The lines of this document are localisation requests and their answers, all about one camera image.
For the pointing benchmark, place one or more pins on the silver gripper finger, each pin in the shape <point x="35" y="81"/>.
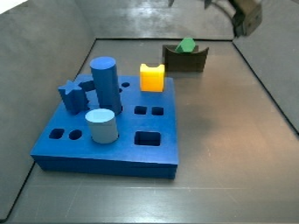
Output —
<point x="207" y="3"/>
<point x="171" y="3"/>

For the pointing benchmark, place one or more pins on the green hexagon bar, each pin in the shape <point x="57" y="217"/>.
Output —
<point x="185" y="46"/>

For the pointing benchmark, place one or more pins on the yellow spool shaped block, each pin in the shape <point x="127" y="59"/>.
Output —
<point x="152" y="78"/>

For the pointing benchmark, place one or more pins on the tall dark blue cylinder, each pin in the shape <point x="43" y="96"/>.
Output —
<point x="104" y="74"/>

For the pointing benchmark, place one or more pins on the blue star shaped peg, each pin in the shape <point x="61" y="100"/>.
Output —
<point x="73" y="97"/>

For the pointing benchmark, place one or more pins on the light blue cylinder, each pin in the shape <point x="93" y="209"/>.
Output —
<point x="103" y="125"/>

